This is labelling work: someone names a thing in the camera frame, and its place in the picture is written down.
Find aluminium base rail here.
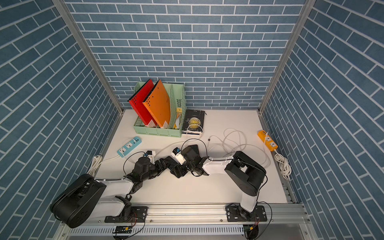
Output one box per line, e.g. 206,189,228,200
54,204,317,240

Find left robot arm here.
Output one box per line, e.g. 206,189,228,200
50,156,178,229

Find yellow item in organizer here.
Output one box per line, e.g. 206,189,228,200
174,108,182,130

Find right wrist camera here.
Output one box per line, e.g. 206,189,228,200
172,148,186,165

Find black book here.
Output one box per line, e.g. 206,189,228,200
182,109,206,135

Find white charging cable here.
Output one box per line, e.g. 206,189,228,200
185,124,271,169
154,140,181,158

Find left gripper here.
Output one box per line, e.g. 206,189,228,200
140,158,172,182

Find red folder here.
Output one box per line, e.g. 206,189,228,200
129,79,157,128

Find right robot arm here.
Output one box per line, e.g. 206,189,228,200
177,145,268,224

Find orange folder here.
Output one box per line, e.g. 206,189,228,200
143,80,171,129

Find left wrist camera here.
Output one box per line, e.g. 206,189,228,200
143,151,156,164

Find green plastic file organizer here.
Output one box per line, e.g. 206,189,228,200
129,79,187,138

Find teal strip white power cord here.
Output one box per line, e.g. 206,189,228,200
86,154,121,178

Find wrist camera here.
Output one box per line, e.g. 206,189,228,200
143,151,156,164
172,148,186,165

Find orange strip white power cord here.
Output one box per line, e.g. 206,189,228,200
273,149,292,181

